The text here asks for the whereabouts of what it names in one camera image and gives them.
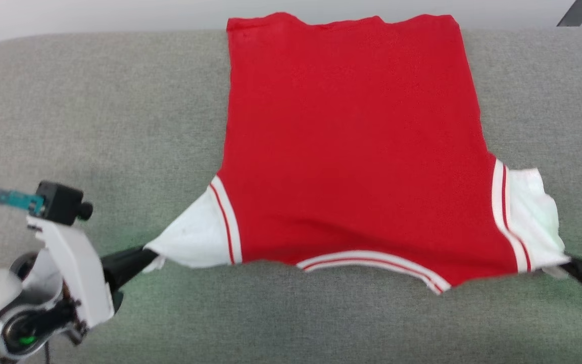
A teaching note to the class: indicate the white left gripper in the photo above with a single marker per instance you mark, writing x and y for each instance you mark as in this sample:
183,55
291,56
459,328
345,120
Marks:
76,268

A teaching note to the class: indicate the red shirt with white sleeves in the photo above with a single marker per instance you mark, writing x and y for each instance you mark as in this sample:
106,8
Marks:
351,141

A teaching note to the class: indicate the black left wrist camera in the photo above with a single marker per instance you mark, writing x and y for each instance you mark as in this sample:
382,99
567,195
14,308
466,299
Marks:
61,202

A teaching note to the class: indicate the teal camera connector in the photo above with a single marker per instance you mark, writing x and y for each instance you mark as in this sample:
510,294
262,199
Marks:
18,199

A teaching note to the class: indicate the grey metal bracket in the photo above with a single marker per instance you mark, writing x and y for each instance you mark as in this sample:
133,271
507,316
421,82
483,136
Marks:
576,12

